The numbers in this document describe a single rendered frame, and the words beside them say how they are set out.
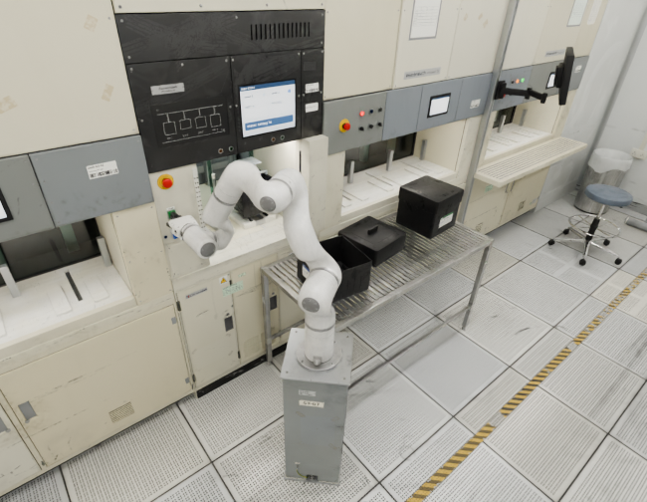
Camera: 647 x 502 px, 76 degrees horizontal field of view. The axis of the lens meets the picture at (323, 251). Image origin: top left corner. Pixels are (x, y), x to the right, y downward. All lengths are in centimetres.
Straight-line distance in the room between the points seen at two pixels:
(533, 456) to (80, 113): 259
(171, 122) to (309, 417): 133
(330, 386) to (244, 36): 142
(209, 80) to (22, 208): 81
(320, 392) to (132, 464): 115
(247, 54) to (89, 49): 58
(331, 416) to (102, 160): 134
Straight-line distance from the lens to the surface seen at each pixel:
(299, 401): 183
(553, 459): 273
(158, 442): 257
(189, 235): 168
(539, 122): 466
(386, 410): 260
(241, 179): 140
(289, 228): 141
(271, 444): 245
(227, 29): 184
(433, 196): 255
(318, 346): 167
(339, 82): 222
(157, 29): 173
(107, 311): 205
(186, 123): 181
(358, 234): 237
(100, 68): 169
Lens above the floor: 208
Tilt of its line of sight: 34 degrees down
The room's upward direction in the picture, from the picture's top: 2 degrees clockwise
